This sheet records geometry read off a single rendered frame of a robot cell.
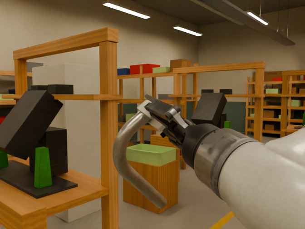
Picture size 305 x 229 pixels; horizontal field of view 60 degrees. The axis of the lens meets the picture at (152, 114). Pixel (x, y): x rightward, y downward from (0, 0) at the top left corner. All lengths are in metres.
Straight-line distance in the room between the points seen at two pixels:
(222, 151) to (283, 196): 0.10
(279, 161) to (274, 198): 0.04
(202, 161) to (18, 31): 6.71
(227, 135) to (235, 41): 11.38
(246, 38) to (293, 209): 11.33
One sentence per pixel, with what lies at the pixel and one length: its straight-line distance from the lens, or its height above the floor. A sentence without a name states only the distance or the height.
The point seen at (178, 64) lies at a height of 2.15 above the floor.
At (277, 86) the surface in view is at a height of 1.84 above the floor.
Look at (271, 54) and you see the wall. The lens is 11.13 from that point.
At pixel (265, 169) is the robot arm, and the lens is 0.30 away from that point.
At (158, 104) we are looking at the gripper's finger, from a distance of 0.48.
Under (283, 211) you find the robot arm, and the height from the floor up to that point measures 1.43.
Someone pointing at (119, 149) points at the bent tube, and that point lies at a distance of 0.57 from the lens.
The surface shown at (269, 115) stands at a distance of 10.40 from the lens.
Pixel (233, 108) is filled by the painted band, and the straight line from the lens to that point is 11.52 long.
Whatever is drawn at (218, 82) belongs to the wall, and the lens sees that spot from 11.83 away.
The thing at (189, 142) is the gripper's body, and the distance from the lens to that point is 0.39.
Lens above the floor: 1.54
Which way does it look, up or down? 4 degrees down
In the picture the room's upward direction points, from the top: straight up
